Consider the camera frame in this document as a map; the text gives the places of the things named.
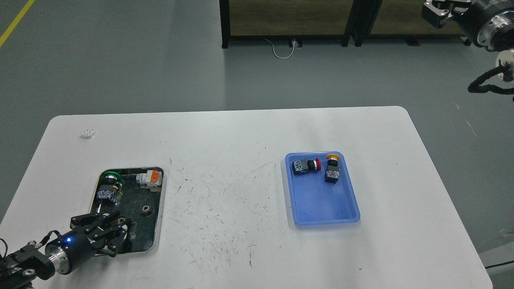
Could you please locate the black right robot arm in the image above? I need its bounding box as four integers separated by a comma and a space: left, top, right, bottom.
422, 0, 514, 95

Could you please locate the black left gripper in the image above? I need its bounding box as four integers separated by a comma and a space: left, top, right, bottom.
45, 212, 137, 275

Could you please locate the orange white connector block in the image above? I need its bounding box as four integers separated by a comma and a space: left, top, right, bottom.
136, 170, 163, 191

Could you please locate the small white plastic clip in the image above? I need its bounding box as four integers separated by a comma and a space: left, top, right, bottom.
80, 129, 96, 139

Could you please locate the red push button switch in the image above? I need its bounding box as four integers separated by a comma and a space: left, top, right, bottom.
291, 158, 322, 175

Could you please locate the white power cable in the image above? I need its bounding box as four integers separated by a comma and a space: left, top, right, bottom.
263, 38, 302, 59

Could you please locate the left wooden cabinet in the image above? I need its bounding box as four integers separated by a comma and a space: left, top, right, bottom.
219, 0, 363, 49

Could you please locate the green push button switch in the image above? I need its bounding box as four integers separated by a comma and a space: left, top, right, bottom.
96, 170, 125, 207

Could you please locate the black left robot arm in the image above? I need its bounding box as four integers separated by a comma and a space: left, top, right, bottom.
0, 210, 133, 289

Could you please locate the stainless steel tray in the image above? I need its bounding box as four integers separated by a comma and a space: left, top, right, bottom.
89, 167, 165, 254

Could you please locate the wooden cabinet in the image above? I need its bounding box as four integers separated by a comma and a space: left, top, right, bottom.
352, 0, 473, 47
219, 0, 363, 49

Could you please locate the blue plastic tray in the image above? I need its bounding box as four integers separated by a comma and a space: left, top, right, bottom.
284, 151, 361, 226

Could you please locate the right wooden cabinet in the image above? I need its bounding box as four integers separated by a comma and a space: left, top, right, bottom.
352, 0, 473, 47

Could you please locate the yellow push button switch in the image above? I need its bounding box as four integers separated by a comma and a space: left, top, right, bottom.
324, 154, 341, 183

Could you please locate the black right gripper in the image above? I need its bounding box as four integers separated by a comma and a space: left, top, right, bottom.
422, 0, 496, 41

